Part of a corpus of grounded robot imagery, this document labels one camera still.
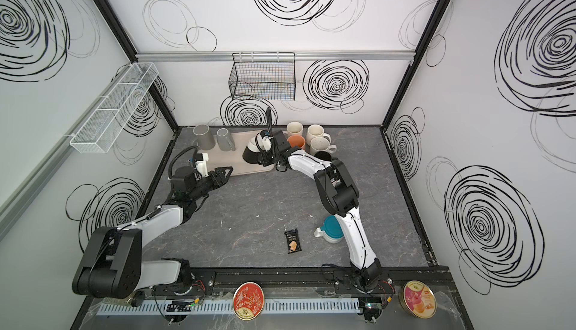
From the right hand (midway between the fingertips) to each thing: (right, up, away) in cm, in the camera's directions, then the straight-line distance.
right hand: (256, 156), depth 99 cm
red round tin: (+2, -43, -31) cm, 53 cm away
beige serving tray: (-12, -2, +9) cm, 15 cm away
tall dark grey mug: (-25, +8, +6) cm, 27 cm away
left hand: (-8, -5, -12) cm, 15 cm away
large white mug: (+28, +12, +12) cm, 33 cm away
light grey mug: (-16, +7, +7) cm, 19 cm away
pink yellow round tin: (+55, -43, -31) cm, 76 cm away
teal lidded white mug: (+29, -25, -22) cm, 44 cm away
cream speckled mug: (+30, +5, +7) cm, 31 cm away
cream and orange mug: (+18, +7, +3) cm, 20 cm away
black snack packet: (+16, -31, -16) cm, 39 cm away
